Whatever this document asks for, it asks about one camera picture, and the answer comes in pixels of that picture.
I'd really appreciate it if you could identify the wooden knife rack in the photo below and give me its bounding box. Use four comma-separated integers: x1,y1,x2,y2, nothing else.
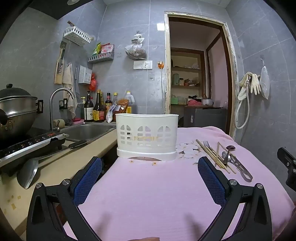
55,41,67,84

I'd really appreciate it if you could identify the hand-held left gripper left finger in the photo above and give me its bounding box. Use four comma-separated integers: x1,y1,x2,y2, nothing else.
26,156,103,241

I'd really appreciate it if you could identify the grey wall rack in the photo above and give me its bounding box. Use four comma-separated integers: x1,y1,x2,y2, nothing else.
87,52,115,64

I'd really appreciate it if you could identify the white plastic utensil holder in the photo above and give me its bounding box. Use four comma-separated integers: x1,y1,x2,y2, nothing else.
115,113,179,161

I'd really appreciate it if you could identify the white perforated wall box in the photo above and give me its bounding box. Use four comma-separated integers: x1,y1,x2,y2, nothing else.
78,65,93,84

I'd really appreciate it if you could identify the yellow-capped oil jug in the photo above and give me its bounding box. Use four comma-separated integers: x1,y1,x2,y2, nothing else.
123,91,137,114

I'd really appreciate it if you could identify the dark soy sauce bottle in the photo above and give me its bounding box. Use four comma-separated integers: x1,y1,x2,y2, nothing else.
93,90,105,123

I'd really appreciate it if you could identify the black induction cooker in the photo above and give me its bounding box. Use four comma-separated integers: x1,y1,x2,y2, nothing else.
0,132,70,174

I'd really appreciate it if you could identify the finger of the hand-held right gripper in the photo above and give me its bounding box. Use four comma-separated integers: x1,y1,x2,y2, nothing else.
286,169,296,187
277,147,296,172

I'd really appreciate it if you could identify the grey metal cabinet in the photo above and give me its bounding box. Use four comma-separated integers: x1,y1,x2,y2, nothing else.
184,108,227,133

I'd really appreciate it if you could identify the white blue plastic pouch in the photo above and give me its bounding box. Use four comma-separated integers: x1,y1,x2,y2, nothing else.
106,104,116,123

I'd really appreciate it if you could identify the black range hood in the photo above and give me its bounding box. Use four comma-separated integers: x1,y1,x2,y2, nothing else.
26,0,108,20

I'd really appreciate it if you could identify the steel steamer pot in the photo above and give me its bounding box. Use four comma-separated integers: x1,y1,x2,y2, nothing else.
0,83,38,145

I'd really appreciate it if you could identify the wooden shelf unit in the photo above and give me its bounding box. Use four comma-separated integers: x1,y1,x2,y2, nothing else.
170,47,207,107

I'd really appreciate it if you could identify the beige hanging towel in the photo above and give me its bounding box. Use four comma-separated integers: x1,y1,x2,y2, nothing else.
62,62,78,119

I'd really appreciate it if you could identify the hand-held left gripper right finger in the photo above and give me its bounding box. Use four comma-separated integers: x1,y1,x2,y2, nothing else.
198,156,273,241

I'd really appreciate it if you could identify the white plastic wall basket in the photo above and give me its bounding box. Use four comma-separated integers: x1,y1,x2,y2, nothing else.
63,26,92,44

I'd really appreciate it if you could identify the clear hanging plastic bag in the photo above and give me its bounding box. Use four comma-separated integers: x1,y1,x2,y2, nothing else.
125,31,147,60

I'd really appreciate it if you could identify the dark bottle white label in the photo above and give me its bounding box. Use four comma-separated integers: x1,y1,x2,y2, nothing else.
84,91,94,122

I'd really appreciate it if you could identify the stainless steel sink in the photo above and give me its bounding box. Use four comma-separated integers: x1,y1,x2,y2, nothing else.
58,123,116,142

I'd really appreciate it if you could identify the white hanging plastic bag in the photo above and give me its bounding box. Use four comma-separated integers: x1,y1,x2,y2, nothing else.
260,59,271,100

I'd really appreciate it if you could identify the red plastic bag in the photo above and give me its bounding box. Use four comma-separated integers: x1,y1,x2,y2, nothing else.
89,73,98,92

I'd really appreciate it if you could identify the red-label sauce bottle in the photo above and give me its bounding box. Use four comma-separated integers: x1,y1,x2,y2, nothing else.
105,92,113,113

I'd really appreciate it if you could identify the metal fork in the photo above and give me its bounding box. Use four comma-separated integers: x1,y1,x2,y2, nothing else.
203,141,219,160

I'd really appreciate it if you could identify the worn wooden door frame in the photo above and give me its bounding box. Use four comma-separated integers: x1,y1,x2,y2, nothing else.
164,11,239,141

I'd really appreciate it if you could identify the pink flower-print blanket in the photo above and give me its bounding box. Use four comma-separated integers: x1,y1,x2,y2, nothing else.
62,126,294,241

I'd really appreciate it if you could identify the red snack packet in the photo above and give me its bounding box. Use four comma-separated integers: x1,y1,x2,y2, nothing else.
100,43,115,54

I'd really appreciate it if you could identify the cream rubber glove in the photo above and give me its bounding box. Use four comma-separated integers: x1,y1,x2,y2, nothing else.
238,72,254,101
251,74,261,95

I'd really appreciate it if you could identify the steel curved faucet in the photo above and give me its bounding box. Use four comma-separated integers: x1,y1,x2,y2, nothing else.
49,88,76,133

